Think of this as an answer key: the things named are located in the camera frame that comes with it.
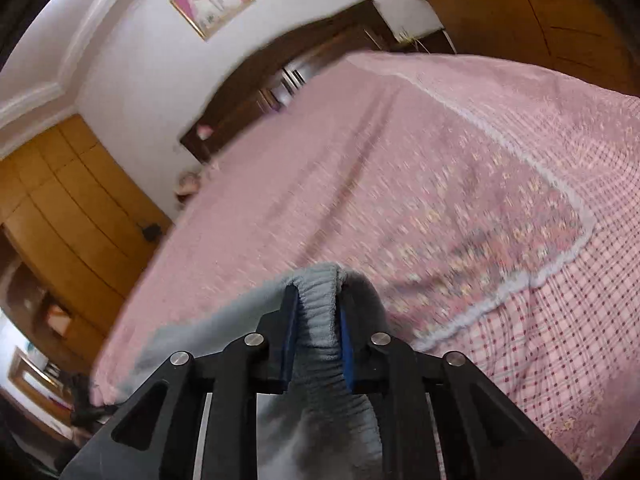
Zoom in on small black bag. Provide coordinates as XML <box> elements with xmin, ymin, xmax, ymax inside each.
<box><xmin>141</xmin><ymin>223</ymin><xmax>163</xmax><ymax>243</ymax></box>

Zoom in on pink floral bedspread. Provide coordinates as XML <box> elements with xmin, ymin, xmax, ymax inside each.
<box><xmin>92</xmin><ymin>52</ymin><xmax>639</xmax><ymax>479</ymax></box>

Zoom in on orange wooden wardrobe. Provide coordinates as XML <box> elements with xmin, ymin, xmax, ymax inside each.
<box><xmin>1</xmin><ymin>115</ymin><xmax>171</xmax><ymax>370</ymax></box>

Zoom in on wooden cabinet under window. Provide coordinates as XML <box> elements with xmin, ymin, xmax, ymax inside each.
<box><xmin>427</xmin><ymin>0</ymin><xmax>639</xmax><ymax>96</ymax></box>

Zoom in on dark wooden headboard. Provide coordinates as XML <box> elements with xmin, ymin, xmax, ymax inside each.
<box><xmin>180</xmin><ymin>0</ymin><xmax>396</xmax><ymax>162</ymax></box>

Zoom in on grey pants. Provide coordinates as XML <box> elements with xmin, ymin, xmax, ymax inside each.
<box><xmin>118</xmin><ymin>263</ymin><xmax>387</xmax><ymax>479</ymax></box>

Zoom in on clothes pile on nightstand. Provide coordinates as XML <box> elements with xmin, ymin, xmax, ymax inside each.
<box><xmin>174</xmin><ymin>170</ymin><xmax>203</xmax><ymax>207</ymax></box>

